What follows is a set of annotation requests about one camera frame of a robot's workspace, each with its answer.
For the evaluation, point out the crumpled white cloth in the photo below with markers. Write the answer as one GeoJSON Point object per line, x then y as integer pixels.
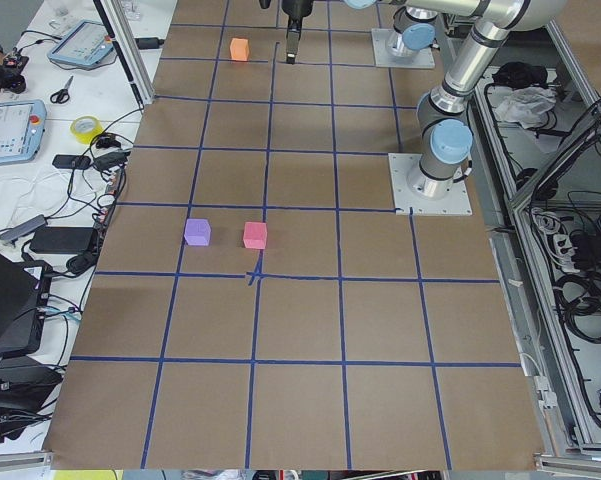
{"type": "Point", "coordinates": [527, 107]}

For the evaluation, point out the purple foam block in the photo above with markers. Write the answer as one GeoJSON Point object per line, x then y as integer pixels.
{"type": "Point", "coordinates": [197, 232]}

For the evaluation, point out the upper blue teach pendant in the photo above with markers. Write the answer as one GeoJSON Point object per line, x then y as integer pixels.
{"type": "Point", "coordinates": [85, 46]}

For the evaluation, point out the black laptop power brick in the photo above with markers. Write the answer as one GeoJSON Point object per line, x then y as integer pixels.
{"type": "Point", "coordinates": [61, 240]}

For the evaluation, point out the brown paper table cover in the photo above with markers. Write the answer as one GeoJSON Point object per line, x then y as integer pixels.
{"type": "Point", "coordinates": [358, 338]}

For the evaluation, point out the pink foam block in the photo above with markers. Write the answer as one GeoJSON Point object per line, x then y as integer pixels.
{"type": "Point", "coordinates": [255, 235]}

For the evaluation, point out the black handled scissors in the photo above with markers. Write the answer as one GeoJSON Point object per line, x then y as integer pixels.
{"type": "Point", "coordinates": [62, 96]}

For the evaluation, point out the blue teach pendant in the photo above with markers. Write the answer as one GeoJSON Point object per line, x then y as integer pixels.
{"type": "Point", "coordinates": [22, 126]}
{"type": "Point", "coordinates": [85, 46]}

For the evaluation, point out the yellow tape roll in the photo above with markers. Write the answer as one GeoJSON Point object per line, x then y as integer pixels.
{"type": "Point", "coordinates": [86, 128]}

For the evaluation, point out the aluminium frame post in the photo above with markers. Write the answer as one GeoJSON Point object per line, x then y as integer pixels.
{"type": "Point", "coordinates": [117, 26]}

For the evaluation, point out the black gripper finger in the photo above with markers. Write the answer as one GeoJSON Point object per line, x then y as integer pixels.
{"type": "Point", "coordinates": [293, 36]}

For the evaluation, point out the lower blue teach pendant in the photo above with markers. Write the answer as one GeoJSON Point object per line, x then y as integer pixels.
{"type": "Point", "coordinates": [22, 126]}

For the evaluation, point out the orange foam block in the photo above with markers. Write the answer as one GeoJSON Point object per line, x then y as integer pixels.
{"type": "Point", "coordinates": [239, 49]}

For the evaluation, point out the black monitor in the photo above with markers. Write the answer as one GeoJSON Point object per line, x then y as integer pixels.
{"type": "Point", "coordinates": [24, 289]}

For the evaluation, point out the grey usb hub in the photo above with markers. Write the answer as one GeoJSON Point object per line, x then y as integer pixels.
{"type": "Point", "coordinates": [23, 229]}

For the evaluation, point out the small black adapter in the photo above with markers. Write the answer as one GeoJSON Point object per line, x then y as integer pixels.
{"type": "Point", "coordinates": [71, 162]}

